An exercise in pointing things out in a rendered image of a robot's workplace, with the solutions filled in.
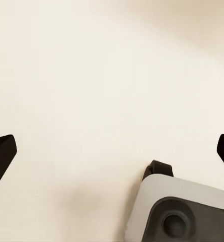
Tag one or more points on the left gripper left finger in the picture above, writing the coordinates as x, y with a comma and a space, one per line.
8, 150

